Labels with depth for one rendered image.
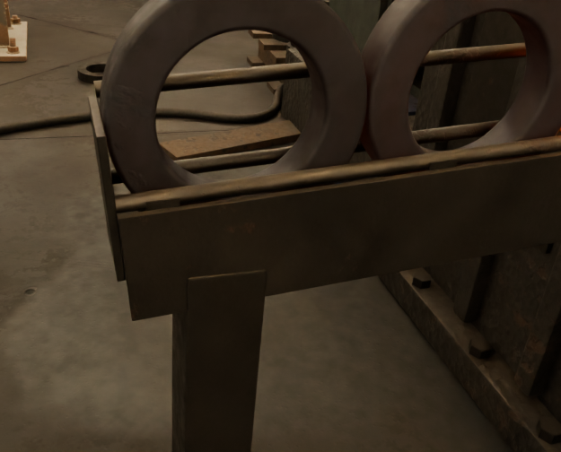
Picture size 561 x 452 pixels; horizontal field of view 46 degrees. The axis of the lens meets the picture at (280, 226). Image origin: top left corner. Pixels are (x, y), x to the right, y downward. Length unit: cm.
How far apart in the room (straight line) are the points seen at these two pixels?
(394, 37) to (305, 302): 100
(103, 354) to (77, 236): 43
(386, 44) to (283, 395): 83
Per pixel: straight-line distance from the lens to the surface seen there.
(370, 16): 183
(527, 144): 55
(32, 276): 150
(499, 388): 121
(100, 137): 42
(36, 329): 135
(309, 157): 48
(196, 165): 50
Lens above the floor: 83
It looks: 30 degrees down
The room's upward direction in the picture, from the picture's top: 6 degrees clockwise
